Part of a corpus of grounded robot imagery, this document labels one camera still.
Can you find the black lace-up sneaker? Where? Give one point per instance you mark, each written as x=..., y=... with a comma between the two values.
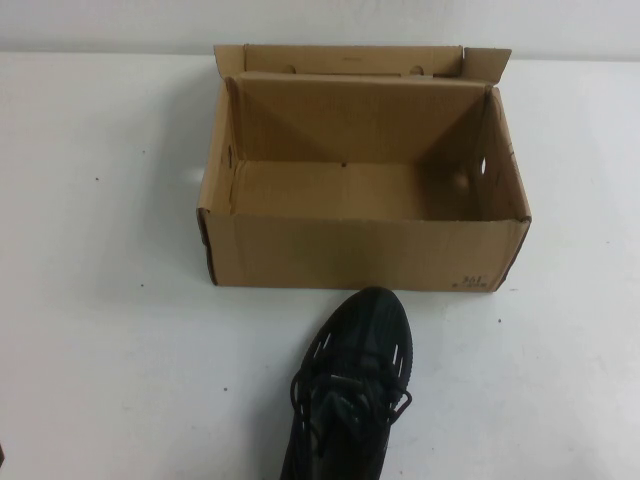
x=350, y=325

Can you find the brown cardboard shoe box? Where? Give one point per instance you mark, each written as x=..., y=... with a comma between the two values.
x=350, y=250

